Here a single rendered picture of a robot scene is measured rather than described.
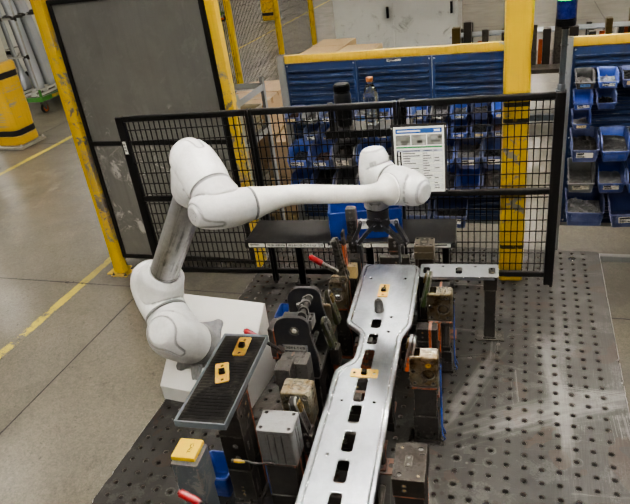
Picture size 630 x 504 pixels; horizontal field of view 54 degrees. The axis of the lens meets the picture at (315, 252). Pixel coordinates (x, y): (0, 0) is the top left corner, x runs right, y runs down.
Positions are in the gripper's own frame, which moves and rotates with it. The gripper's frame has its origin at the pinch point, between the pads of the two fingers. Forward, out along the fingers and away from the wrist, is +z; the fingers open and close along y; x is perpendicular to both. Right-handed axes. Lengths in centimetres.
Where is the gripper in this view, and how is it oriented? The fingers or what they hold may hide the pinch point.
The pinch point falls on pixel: (381, 258)
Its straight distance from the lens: 220.4
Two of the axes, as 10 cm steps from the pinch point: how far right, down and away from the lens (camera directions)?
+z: 1.2, 8.7, 4.7
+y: 9.7, 0.1, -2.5
